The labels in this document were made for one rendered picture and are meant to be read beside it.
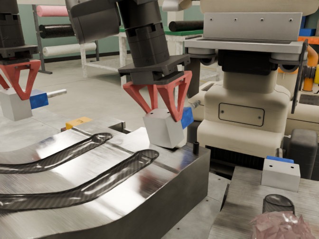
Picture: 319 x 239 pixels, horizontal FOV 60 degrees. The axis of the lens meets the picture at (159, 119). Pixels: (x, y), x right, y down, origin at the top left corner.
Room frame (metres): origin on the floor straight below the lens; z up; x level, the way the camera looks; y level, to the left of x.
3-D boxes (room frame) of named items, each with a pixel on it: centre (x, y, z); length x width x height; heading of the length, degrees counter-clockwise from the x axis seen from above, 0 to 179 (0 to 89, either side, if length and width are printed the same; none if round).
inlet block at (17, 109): (0.56, 0.25, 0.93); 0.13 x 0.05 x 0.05; 141
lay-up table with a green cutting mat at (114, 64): (4.61, 0.24, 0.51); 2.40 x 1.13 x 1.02; 46
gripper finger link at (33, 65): (0.52, 0.27, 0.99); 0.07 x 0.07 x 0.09; 51
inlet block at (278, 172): (0.41, -0.20, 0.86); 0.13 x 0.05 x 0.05; 158
